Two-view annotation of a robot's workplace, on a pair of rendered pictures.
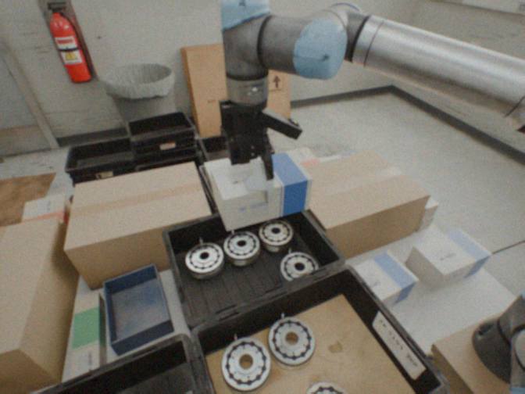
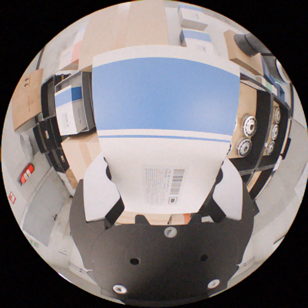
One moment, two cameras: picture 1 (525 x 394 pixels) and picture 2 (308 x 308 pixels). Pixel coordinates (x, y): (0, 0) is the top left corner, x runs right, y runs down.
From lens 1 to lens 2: 0.64 m
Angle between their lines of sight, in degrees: 65
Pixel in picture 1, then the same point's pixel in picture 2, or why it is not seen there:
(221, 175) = (146, 208)
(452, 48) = not seen: outside the picture
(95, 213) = not seen: hidden behind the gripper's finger
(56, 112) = (43, 170)
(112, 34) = (17, 161)
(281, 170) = (181, 110)
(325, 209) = (143, 41)
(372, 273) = (196, 45)
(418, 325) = (217, 48)
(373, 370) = (246, 95)
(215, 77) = (21, 111)
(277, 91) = (30, 77)
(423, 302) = not seen: hidden behind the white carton
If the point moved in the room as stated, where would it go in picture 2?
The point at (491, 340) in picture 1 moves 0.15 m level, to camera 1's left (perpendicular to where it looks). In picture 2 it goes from (248, 48) to (245, 65)
